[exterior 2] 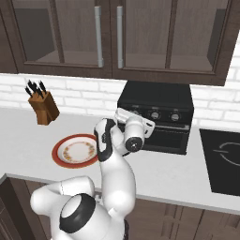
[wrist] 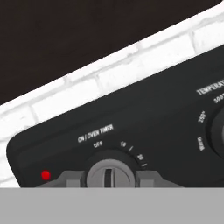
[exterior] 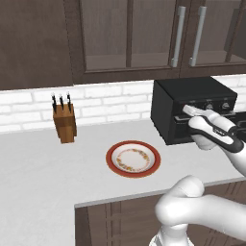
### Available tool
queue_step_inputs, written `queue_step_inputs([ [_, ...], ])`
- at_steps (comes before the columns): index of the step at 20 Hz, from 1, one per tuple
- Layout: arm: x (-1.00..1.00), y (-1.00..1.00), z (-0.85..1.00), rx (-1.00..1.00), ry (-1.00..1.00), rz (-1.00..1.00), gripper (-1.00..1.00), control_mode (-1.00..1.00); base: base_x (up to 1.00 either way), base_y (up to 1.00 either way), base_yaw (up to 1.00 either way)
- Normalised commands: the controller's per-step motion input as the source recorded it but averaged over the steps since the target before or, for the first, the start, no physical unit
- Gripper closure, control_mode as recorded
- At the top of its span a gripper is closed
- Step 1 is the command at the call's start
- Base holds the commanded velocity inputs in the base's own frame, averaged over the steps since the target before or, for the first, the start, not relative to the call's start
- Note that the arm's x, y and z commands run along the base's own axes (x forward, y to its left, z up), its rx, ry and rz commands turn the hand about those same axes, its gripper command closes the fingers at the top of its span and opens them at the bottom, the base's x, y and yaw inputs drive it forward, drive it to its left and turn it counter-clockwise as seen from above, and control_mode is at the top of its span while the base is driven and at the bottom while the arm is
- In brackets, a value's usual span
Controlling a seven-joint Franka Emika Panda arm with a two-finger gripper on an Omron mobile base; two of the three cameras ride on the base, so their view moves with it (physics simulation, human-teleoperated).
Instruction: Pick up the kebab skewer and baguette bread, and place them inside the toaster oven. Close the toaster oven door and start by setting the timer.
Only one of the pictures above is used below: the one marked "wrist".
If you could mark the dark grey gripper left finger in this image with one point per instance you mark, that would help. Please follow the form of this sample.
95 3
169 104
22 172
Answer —
71 178

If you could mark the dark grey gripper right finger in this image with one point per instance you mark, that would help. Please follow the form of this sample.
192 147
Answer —
148 178

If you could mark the grey toaster oven timer knob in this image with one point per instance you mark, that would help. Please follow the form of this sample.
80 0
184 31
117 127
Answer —
109 174

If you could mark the black toaster oven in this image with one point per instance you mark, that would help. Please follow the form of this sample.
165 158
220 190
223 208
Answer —
151 116

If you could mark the grey toaster oven temperature knob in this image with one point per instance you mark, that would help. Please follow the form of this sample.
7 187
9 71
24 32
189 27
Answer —
218 131

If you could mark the dark brown wall cupboard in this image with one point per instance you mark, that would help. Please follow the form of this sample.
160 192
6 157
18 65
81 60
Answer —
73 38

